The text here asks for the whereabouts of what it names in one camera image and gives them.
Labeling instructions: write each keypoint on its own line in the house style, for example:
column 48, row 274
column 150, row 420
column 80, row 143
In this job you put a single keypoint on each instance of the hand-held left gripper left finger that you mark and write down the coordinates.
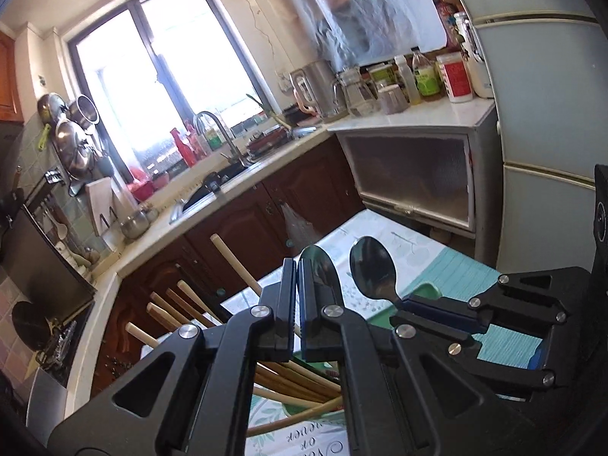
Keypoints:
column 280, row 323

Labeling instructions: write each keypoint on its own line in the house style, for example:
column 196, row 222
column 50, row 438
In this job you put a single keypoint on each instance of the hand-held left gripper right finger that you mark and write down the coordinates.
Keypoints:
column 300, row 323

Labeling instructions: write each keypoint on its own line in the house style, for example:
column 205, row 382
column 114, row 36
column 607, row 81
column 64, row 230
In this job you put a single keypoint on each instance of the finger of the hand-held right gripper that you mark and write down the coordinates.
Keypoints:
column 437, row 308
column 427, row 335

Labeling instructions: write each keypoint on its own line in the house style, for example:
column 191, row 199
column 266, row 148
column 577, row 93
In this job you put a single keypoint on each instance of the green plastic utensil holder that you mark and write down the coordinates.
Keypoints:
column 427, row 289

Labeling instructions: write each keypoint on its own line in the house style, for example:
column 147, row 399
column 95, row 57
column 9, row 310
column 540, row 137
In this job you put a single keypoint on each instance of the metal spoon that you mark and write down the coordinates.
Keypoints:
column 320, row 270
column 373, row 270

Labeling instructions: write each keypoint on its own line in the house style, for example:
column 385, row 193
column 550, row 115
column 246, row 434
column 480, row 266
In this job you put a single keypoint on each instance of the teal white printed tablecloth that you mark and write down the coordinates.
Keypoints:
column 451, row 266

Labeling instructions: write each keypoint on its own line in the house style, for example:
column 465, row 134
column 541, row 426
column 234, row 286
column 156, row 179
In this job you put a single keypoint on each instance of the hanging plastic bag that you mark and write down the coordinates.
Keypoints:
column 297, row 225

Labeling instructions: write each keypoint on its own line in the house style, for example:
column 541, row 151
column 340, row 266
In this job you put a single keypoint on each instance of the brown wooden kitchen cabinets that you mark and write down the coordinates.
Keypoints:
column 247, row 218

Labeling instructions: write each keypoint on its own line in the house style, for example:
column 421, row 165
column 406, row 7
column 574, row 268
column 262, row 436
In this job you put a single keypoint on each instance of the grey refrigerator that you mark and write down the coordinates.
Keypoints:
column 546, row 118

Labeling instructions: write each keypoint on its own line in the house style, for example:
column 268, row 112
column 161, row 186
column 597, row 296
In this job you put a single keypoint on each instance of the frosted glass door cabinet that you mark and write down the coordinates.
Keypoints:
column 413, row 175

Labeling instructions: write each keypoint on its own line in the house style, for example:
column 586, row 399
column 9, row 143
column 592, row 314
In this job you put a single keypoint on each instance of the white kitchen countertop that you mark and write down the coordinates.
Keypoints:
column 156, row 237

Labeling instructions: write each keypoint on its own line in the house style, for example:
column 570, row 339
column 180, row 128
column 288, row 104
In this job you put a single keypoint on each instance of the steel kitchen sink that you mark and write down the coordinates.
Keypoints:
column 190, row 202

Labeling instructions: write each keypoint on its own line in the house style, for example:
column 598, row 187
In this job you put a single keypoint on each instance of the black frying pan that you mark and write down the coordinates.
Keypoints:
column 223, row 175

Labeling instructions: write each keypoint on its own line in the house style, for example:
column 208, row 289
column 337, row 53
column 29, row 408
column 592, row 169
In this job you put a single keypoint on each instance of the stack of dishes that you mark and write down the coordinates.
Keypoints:
column 268, row 141

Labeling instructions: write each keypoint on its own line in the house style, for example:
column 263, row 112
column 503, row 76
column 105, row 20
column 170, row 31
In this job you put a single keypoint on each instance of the small pink bowl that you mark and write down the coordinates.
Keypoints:
column 162, row 179

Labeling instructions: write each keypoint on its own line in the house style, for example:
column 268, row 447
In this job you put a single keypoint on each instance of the pink plastic basin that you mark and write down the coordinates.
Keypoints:
column 142, row 190

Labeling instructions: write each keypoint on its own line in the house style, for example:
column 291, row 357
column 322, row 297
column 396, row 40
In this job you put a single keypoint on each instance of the red bottle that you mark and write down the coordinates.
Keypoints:
column 183, row 149

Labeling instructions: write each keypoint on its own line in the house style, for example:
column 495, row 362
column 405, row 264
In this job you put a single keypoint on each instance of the pink bottle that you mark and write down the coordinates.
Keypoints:
column 197, row 140

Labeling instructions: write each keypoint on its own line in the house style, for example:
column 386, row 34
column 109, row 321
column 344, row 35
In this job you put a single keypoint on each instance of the steel sink faucet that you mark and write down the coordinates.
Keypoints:
column 216, row 128

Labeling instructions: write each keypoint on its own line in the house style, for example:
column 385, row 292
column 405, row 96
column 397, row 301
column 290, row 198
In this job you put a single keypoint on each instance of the dark bowl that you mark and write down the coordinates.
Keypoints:
column 295, row 116

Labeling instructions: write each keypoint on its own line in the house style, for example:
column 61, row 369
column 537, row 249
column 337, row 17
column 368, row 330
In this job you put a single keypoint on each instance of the white container red label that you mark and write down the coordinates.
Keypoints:
column 453, row 78

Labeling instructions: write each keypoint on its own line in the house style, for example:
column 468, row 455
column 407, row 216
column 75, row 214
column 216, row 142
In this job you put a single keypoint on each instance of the white cutting board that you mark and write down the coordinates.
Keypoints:
column 102, row 204

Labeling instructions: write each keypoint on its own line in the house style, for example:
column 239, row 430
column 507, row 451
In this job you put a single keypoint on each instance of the grey cup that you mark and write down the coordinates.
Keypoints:
column 393, row 99

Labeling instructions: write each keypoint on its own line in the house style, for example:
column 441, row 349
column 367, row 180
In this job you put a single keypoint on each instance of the black gas stove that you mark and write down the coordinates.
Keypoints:
column 61, row 342

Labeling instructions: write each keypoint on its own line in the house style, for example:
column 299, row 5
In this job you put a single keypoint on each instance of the clear plastic bottle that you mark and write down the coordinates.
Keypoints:
column 407, row 80

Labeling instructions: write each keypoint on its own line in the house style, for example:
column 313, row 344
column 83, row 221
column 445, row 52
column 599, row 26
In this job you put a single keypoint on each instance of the oil bottle green label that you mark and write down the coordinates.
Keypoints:
column 426, row 76

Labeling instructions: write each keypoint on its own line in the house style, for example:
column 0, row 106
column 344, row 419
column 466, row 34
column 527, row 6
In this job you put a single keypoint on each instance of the glass pitcher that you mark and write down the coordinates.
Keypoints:
column 354, row 90

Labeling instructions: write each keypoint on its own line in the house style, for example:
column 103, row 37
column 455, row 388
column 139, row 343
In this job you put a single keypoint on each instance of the steel electric kettle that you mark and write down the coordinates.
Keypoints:
column 316, row 88

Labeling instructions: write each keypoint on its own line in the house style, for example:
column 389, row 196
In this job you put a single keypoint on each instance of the green jar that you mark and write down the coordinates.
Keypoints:
column 384, row 76

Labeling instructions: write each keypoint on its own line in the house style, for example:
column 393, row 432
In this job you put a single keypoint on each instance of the white hanging ladle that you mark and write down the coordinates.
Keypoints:
column 61, row 228

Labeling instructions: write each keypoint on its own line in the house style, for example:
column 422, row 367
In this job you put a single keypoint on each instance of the stainless steel panel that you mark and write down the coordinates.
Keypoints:
column 45, row 399

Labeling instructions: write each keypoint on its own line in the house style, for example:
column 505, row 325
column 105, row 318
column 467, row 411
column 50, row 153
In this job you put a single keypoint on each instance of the black round lid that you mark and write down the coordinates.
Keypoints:
column 31, row 325

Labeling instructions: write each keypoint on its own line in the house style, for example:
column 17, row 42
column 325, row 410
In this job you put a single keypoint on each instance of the hanging steel pot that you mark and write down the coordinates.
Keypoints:
column 50, row 107
column 73, row 149
column 85, row 111

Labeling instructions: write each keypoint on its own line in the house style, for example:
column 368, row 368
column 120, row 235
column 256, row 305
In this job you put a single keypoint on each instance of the kitchen window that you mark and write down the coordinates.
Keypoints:
column 156, row 80

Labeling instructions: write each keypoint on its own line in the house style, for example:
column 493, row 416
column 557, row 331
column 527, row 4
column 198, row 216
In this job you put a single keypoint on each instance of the translucent plastic sheet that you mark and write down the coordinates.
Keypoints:
column 375, row 4

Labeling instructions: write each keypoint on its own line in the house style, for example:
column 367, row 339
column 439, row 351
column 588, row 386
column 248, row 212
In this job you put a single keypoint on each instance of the wall socket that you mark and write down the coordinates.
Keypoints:
column 285, row 83

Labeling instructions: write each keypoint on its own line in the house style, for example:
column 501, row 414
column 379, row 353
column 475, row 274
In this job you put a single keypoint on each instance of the wooden wall cabinet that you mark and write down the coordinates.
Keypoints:
column 7, row 80

